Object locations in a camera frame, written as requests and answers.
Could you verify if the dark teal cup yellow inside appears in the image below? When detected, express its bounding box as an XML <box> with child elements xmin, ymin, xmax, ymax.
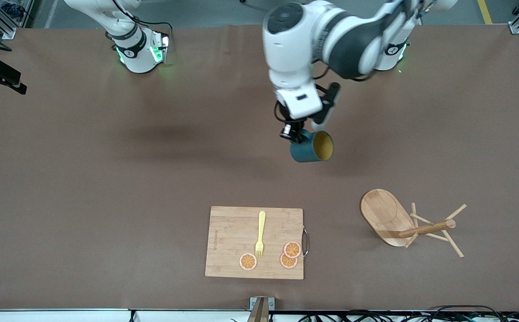
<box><xmin>290</xmin><ymin>130</ymin><xmax>334</xmax><ymax>163</ymax></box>

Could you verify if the wooden mug tree rack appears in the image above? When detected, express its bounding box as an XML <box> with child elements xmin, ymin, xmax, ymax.
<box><xmin>360</xmin><ymin>188</ymin><xmax>468</xmax><ymax>258</ymax></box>

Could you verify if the yellow plastic fork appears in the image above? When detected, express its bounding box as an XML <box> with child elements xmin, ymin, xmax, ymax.
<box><xmin>254</xmin><ymin>211</ymin><xmax>266</xmax><ymax>259</ymax></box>

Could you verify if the orange slice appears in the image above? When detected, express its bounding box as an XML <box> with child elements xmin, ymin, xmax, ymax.
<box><xmin>239</xmin><ymin>253</ymin><xmax>258</xmax><ymax>271</ymax></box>
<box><xmin>279</xmin><ymin>252</ymin><xmax>299</xmax><ymax>269</ymax></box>
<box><xmin>283</xmin><ymin>241</ymin><xmax>302</xmax><ymax>259</ymax></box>

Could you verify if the bamboo cutting board metal handle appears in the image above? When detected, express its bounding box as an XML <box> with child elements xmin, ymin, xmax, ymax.
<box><xmin>205</xmin><ymin>206</ymin><xmax>310</xmax><ymax>280</ymax></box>

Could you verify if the black right arm base cable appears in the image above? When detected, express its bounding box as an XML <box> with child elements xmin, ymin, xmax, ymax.
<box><xmin>112</xmin><ymin>0</ymin><xmax>173</xmax><ymax>45</ymax></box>

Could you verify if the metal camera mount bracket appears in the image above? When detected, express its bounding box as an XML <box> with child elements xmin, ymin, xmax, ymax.
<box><xmin>249</xmin><ymin>297</ymin><xmax>275</xmax><ymax>322</ymax></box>

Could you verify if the tangled black cable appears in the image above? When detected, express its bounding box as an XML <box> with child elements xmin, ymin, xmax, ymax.
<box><xmin>300</xmin><ymin>309</ymin><xmax>430</xmax><ymax>322</ymax></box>

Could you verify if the looped black cable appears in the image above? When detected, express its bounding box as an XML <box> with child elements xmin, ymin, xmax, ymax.
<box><xmin>429</xmin><ymin>305</ymin><xmax>506</xmax><ymax>322</ymax></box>

